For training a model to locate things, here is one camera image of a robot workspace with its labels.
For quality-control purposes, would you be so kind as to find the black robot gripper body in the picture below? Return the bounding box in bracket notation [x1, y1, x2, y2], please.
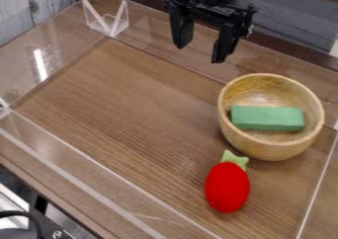
[168, 0, 258, 37]

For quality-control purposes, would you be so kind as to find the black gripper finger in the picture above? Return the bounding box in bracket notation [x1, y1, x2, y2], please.
[168, 2, 194, 49]
[211, 24, 239, 63]

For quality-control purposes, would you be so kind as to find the green rectangular block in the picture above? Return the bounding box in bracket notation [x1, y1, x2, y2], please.
[230, 106, 305, 131]

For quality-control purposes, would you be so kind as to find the brown wooden bowl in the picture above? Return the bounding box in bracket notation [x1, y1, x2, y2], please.
[217, 73, 325, 161]

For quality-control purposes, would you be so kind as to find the red plush strawberry toy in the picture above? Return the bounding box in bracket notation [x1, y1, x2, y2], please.
[205, 150, 251, 213]

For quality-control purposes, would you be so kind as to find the black metal table clamp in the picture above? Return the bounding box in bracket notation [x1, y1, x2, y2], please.
[30, 195, 75, 239]

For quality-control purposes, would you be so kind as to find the clear acrylic corner bracket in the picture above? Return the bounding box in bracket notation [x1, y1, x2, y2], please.
[82, 0, 130, 38]

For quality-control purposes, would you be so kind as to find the clear acrylic tray wall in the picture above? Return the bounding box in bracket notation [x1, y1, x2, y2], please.
[0, 99, 221, 239]

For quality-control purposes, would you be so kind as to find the black cable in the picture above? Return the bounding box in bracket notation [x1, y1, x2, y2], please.
[0, 210, 44, 239]

